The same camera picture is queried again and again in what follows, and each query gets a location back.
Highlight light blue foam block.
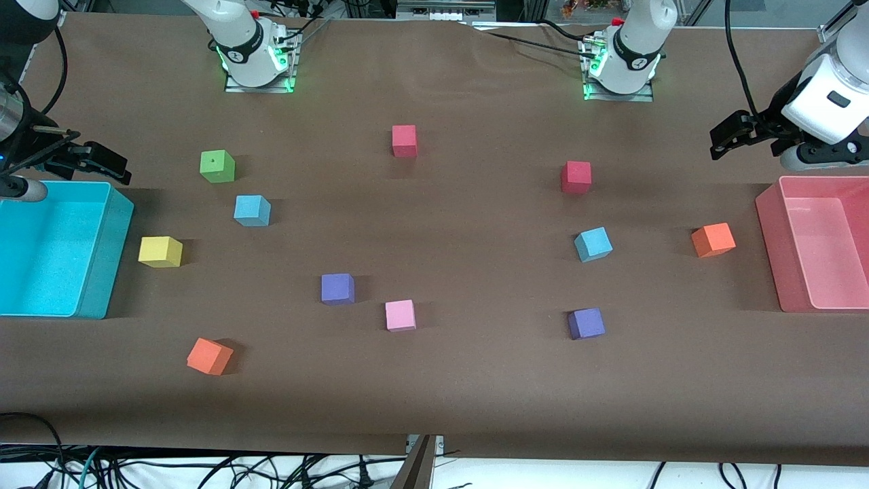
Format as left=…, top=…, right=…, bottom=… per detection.
left=234, top=195, right=272, bottom=228
left=574, top=227, right=614, bottom=264

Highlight aluminium corner profile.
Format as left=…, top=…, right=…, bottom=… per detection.
left=818, top=0, right=869, bottom=47

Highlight cyan plastic bin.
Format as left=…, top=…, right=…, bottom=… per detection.
left=0, top=180, right=135, bottom=320

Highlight yellow foam block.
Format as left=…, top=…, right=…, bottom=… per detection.
left=138, top=236, right=183, bottom=268

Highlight orange foam block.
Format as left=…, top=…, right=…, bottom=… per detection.
left=187, top=338, right=234, bottom=376
left=691, top=222, right=737, bottom=259

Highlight green foam block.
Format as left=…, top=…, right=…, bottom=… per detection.
left=200, top=150, right=236, bottom=184

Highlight pink plastic bin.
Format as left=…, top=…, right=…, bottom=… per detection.
left=755, top=175, right=869, bottom=313

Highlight red foam block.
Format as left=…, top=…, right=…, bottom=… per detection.
left=561, top=161, right=592, bottom=195
left=392, top=124, right=418, bottom=158

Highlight orange background item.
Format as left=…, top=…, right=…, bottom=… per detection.
left=560, top=0, right=612, bottom=18

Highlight purple foam block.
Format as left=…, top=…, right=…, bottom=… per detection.
left=568, top=308, right=606, bottom=340
left=321, top=273, right=356, bottom=305

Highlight pink foam block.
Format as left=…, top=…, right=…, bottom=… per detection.
left=385, top=300, right=417, bottom=332

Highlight brown table cover sheet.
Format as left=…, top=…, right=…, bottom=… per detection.
left=0, top=12, right=869, bottom=467

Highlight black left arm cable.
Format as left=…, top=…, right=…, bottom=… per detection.
left=724, top=0, right=758, bottom=116

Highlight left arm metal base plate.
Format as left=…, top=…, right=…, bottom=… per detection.
left=580, top=34, right=656, bottom=103

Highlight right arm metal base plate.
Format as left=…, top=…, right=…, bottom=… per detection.
left=224, top=27, right=299, bottom=94

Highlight black cable on table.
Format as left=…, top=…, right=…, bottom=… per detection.
left=468, top=19, right=598, bottom=56

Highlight black looped floor cable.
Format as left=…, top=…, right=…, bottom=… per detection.
left=0, top=412, right=66, bottom=489

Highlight teal floor cable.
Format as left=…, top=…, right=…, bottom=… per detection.
left=77, top=447, right=104, bottom=489

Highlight aluminium frame profile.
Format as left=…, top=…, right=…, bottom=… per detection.
left=397, top=0, right=496, bottom=21

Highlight brown angled post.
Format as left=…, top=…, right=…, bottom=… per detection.
left=390, top=435, right=437, bottom=489

